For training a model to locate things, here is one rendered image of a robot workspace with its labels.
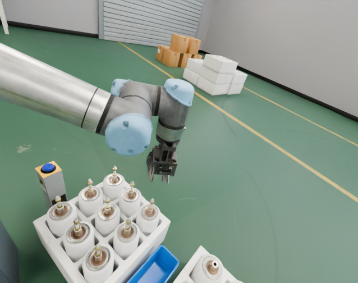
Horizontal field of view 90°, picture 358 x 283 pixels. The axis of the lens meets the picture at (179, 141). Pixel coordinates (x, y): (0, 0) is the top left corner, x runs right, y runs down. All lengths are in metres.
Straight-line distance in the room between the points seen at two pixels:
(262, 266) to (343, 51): 4.84
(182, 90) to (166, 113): 0.07
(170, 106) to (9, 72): 0.28
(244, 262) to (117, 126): 1.02
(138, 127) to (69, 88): 0.12
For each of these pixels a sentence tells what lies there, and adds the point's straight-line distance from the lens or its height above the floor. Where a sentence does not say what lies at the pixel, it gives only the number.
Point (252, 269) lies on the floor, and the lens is 1.18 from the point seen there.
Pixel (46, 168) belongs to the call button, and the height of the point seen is 0.33.
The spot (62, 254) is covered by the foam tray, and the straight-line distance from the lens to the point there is 0.85.
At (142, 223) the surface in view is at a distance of 0.82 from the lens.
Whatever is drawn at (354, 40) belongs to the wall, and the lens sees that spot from 5.44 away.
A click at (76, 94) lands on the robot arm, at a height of 0.82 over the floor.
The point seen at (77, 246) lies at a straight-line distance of 0.78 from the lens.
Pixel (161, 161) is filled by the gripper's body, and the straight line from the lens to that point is 0.51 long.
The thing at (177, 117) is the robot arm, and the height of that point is 0.74.
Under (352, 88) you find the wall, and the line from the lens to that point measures 5.35.
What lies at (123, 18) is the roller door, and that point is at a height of 0.55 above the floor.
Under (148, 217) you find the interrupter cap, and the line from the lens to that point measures 0.81.
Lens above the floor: 0.95
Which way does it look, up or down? 34 degrees down
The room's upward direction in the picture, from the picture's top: 16 degrees clockwise
